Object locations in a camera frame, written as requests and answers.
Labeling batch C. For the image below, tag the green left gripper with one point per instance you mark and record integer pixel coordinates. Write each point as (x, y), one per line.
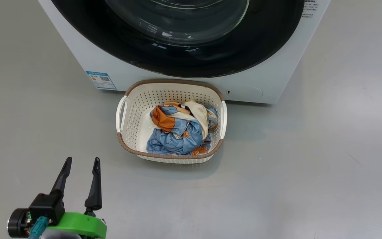
(81, 224)

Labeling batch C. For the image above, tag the blue cartoon print shirt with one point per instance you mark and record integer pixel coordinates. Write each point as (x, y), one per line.
(167, 144)

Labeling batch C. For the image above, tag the cream orange blue printed garment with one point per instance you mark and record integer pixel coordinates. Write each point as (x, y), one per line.
(197, 114)

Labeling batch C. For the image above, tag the cream basket with brown rim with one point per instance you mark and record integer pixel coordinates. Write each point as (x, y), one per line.
(134, 109)

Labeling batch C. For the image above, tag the white front-load washing machine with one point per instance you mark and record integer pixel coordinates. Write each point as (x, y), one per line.
(270, 66)

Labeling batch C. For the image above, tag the blue energy label sticker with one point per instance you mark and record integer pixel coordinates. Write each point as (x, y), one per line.
(100, 80)

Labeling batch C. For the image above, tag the round drain filter cover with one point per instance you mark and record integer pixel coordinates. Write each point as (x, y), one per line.
(245, 93)

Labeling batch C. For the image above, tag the black printed text label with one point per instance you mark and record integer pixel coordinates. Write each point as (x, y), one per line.
(309, 8)

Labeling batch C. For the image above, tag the teal left camera connector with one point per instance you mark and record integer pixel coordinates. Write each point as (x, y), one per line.
(38, 227)

